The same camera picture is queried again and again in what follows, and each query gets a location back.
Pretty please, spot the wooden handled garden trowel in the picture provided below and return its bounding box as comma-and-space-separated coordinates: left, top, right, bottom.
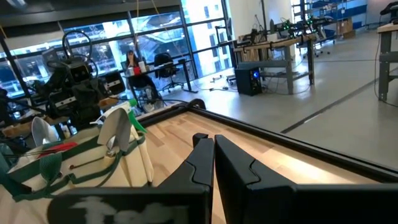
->
97, 107, 133, 156

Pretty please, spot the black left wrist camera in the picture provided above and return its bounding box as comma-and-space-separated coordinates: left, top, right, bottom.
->
67, 61, 91, 84

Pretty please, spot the person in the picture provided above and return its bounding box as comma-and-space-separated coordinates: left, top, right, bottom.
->
125, 49, 160, 108

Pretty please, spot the green plastic spray bottle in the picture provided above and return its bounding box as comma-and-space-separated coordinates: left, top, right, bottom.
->
90, 98, 147, 134

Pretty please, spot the wooden top grey workbench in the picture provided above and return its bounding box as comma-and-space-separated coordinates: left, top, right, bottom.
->
376, 23, 398, 102
233, 32, 317, 95

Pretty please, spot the black office chair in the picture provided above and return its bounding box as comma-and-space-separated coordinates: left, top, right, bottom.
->
154, 52, 185, 93

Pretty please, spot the black office desk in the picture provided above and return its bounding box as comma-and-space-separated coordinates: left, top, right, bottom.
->
123, 58, 199, 94

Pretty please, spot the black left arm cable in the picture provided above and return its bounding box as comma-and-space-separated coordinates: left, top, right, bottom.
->
61, 29, 100, 80

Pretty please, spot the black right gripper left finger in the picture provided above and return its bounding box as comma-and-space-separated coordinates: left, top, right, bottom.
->
46, 133, 216, 224

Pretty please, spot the brown cardboard box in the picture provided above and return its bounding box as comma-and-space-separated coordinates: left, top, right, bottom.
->
336, 17, 356, 40

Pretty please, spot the grey metal garden hand tool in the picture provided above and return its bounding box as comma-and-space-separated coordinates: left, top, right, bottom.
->
30, 116, 60, 147

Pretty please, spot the black metal table frame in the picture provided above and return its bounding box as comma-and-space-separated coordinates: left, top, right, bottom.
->
136, 98, 398, 184

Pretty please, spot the blue storage shelving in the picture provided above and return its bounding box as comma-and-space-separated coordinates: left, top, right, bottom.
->
306, 0, 368, 32

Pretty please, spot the black computer tower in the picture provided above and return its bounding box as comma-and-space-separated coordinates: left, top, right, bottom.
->
234, 67, 263, 96

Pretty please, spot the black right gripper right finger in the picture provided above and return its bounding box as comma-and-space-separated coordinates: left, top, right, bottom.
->
215, 134, 398, 224

